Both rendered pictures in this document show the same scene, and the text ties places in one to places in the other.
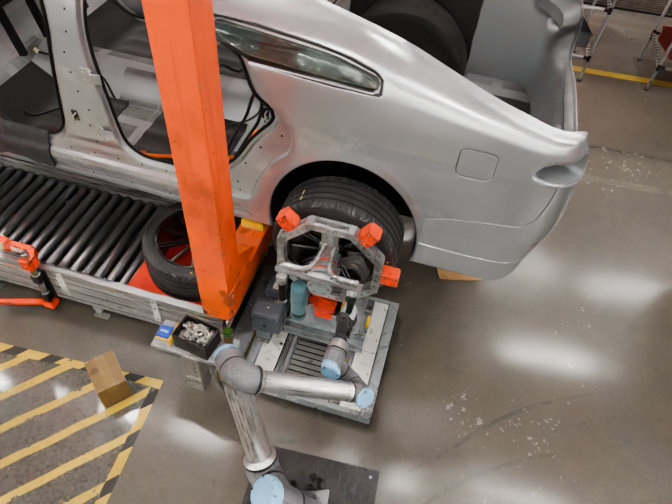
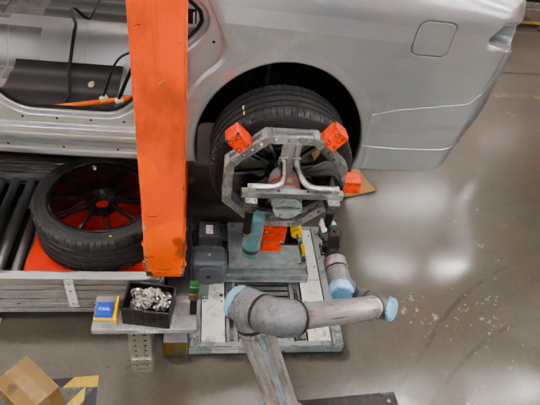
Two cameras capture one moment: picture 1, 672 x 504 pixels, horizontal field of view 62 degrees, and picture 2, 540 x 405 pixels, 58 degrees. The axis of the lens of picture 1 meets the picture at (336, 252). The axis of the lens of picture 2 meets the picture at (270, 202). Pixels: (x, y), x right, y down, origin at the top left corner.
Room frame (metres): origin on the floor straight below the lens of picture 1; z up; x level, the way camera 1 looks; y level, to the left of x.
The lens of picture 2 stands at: (0.30, 0.73, 2.29)
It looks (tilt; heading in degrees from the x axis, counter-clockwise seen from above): 44 degrees down; 336
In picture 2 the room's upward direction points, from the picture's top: 11 degrees clockwise
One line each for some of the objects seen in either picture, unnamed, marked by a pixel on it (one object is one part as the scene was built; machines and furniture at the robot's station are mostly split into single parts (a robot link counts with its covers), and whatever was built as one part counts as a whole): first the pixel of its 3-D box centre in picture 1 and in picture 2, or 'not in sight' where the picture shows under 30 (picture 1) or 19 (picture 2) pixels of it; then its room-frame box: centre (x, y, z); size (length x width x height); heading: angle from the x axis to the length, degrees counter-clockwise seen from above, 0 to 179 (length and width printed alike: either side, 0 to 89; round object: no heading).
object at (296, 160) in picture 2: (344, 261); (317, 169); (1.66, -0.04, 1.03); 0.19 x 0.18 x 0.11; 169
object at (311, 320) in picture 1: (332, 297); (265, 231); (1.96, 0.00, 0.32); 0.40 x 0.30 x 0.28; 79
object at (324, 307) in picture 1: (327, 298); (271, 228); (1.84, 0.02, 0.48); 0.16 x 0.12 x 0.17; 169
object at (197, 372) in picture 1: (195, 363); (141, 341); (1.49, 0.71, 0.21); 0.10 x 0.10 x 0.42; 79
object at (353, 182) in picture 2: (390, 276); (349, 182); (1.74, -0.28, 0.85); 0.09 x 0.08 x 0.07; 79
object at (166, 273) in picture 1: (200, 247); (103, 210); (2.18, 0.83, 0.39); 0.66 x 0.66 x 0.24
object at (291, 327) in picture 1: (329, 315); (260, 252); (1.96, 0.00, 0.13); 0.50 x 0.36 x 0.10; 79
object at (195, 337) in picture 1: (196, 336); (149, 304); (1.49, 0.67, 0.51); 0.20 x 0.14 x 0.13; 71
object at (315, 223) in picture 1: (329, 261); (283, 181); (1.80, 0.03, 0.85); 0.54 x 0.07 x 0.54; 79
